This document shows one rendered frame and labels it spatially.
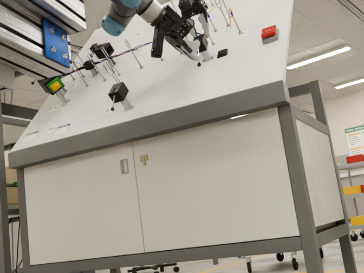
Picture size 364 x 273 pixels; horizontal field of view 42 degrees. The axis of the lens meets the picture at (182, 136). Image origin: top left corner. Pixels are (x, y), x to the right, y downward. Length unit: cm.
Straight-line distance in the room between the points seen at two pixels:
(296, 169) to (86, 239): 83
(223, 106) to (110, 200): 56
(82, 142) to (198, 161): 47
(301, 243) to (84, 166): 86
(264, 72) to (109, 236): 80
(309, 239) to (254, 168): 26
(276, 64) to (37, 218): 112
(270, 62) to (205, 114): 27
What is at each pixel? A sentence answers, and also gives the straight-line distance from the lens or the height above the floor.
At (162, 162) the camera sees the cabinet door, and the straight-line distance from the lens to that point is 164.
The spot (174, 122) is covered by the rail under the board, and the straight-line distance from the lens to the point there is 159.
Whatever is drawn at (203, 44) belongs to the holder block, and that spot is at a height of 110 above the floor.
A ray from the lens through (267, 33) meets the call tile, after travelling 169.
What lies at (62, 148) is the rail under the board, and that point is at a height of 83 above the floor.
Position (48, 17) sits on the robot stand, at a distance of 105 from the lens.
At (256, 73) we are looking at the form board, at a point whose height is 92.
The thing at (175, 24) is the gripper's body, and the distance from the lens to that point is 161.
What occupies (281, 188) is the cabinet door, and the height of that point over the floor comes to 55.
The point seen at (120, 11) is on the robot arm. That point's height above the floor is 112.
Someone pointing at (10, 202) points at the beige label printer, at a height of 68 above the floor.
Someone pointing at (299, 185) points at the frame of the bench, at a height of 55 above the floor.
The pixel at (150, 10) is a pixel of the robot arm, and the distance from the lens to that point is 158.
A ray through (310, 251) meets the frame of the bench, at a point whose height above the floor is 35.
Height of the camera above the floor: 48
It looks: 11 degrees up
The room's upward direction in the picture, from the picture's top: 8 degrees counter-clockwise
